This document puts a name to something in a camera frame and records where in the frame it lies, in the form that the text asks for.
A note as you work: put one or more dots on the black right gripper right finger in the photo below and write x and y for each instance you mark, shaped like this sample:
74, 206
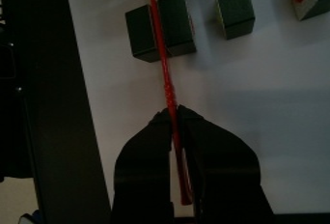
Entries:
227, 182

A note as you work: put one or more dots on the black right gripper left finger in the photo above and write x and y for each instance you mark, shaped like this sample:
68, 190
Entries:
142, 176

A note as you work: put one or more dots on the red plastic toy knife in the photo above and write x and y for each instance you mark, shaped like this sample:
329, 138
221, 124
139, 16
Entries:
166, 76

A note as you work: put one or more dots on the toy sushi piece green centre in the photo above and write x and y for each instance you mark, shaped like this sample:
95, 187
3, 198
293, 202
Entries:
139, 34

